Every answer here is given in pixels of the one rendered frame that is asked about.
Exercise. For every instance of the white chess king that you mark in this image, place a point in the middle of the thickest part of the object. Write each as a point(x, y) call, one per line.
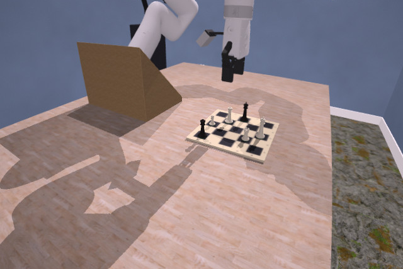
point(260, 134)

